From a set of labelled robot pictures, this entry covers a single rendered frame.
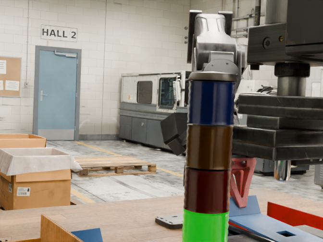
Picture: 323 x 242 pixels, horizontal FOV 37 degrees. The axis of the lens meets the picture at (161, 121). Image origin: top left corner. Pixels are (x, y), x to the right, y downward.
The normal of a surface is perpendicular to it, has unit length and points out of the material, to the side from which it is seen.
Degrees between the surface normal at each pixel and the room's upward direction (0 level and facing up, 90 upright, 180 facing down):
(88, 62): 90
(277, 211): 90
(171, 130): 90
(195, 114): 76
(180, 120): 66
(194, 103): 104
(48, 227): 90
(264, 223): 4
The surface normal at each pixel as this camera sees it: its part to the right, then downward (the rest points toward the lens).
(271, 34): -0.85, -0.01
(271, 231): 0.07, -0.99
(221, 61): -0.01, -0.30
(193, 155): -0.72, 0.25
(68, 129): 0.48, 0.07
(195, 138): -0.60, -0.23
